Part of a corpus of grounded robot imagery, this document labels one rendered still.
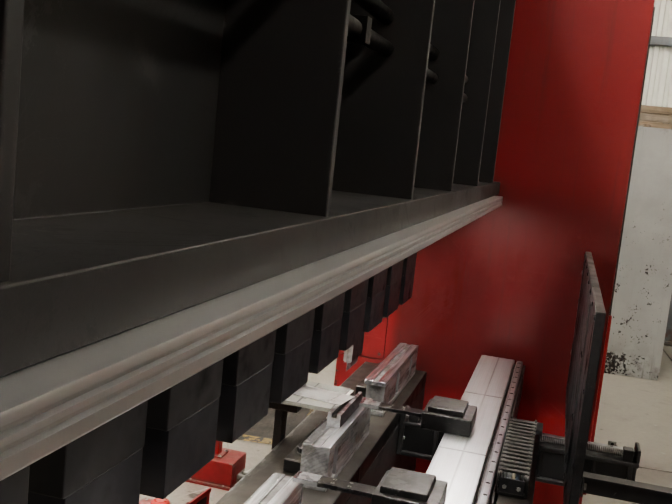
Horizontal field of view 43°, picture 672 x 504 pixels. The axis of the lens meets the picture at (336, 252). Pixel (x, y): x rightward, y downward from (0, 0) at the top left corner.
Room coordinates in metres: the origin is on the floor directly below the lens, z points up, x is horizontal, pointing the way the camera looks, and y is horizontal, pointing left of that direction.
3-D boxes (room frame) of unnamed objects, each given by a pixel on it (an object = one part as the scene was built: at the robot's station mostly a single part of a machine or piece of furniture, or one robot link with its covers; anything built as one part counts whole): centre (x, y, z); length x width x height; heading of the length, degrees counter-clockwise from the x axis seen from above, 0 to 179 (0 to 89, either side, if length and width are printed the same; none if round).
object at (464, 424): (1.88, -0.22, 1.01); 0.26 x 0.12 x 0.05; 75
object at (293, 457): (1.90, 0.00, 0.89); 0.30 x 0.05 x 0.03; 165
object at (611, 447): (2.26, -0.55, 0.81); 0.64 x 0.08 x 0.14; 75
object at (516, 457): (1.62, -0.40, 1.02); 0.37 x 0.06 x 0.04; 165
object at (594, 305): (2.02, -0.62, 1.12); 1.13 x 0.02 x 0.44; 165
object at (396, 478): (1.40, -0.10, 1.01); 0.26 x 0.12 x 0.05; 75
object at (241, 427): (1.18, 0.14, 1.26); 0.15 x 0.09 x 0.17; 165
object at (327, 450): (1.87, -0.05, 0.92); 0.39 x 0.06 x 0.10; 165
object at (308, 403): (1.96, 0.08, 1.00); 0.26 x 0.18 x 0.01; 75
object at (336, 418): (1.90, -0.06, 0.99); 0.20 x 0.03 x 0.03; 165
